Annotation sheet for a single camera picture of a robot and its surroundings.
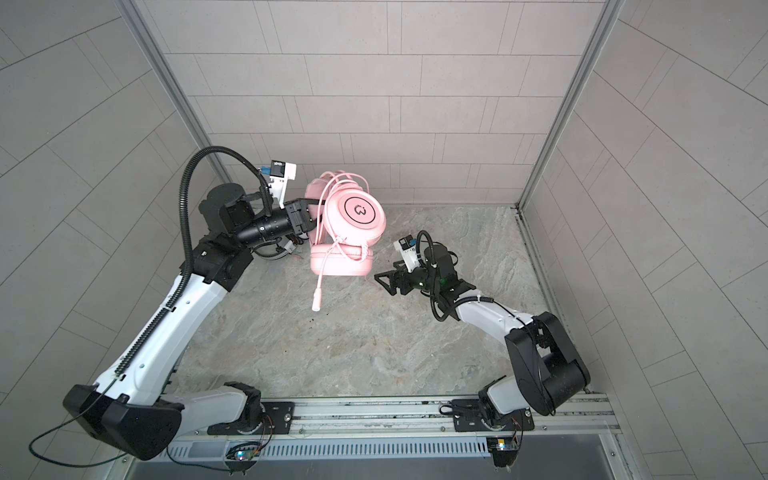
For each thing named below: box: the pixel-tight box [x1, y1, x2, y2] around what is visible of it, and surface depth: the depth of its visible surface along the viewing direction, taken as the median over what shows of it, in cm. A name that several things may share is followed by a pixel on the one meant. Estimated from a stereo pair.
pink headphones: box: [304, 170, 387, 277], surface depth 45 cm
